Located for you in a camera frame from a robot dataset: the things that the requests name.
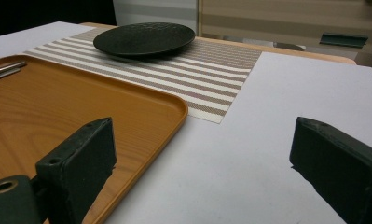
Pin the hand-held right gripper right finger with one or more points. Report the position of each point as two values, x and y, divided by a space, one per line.
339 165

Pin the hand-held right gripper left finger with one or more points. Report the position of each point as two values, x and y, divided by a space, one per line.
81 168

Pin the brown wooden tray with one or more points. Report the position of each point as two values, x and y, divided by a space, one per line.
65 105

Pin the silver knife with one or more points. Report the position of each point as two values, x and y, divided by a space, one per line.
3 75

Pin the silver fork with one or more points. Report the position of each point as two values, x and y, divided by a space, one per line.
6 67

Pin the white table board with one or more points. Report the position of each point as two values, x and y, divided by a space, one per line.
283 102

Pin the light wooden table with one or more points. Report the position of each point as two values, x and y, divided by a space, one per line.
298 54

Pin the striped placemat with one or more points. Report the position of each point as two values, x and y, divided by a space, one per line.
186 74

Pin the black textured plate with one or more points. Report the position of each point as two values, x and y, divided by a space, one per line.
143 39

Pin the light wooden desk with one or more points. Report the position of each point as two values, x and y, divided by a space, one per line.
283 18

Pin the dark curtain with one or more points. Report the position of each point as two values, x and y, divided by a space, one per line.
50 12

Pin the white cabinet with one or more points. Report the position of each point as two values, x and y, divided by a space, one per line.
155 12

